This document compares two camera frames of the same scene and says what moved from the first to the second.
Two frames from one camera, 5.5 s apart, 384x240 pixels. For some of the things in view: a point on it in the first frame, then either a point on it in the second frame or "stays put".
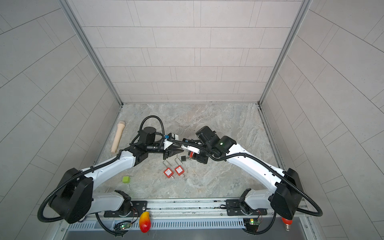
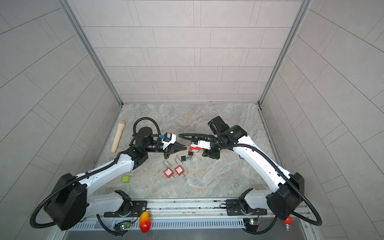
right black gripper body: [202, 157] to [213, 152]
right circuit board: [252, 224] stays put
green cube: [126, 179] stays put
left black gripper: [169, 153] stays put
